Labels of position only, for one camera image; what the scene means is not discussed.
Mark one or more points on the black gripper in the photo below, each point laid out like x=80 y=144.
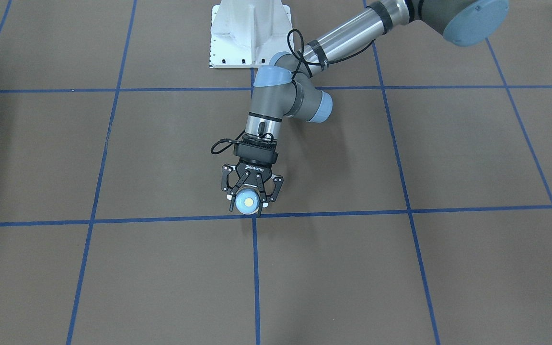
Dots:
x=255 y=168

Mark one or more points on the blue and cream bell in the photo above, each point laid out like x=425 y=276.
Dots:
x=248 y=201

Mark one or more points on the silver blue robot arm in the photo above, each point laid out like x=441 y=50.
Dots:
x=283 y=88

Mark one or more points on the white pedestal column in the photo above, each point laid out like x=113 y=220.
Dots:
x=248 y=33

